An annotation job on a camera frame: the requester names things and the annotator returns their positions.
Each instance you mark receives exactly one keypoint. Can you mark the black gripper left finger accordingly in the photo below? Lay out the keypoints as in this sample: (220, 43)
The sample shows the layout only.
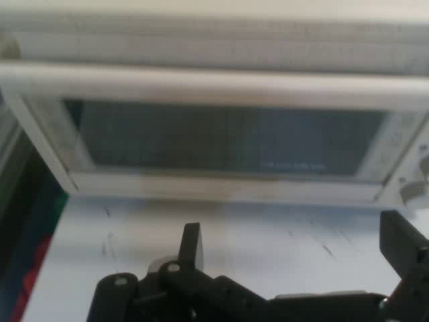
(187, 288)

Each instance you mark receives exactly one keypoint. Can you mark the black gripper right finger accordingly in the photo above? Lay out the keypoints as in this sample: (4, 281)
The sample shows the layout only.
(407, 255)

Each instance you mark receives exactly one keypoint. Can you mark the red green blue cloth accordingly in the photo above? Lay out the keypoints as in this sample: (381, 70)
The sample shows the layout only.
(23, 241)

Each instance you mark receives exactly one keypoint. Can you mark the white toaster oven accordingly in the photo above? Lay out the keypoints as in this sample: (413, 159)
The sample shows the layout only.
(214, 40)

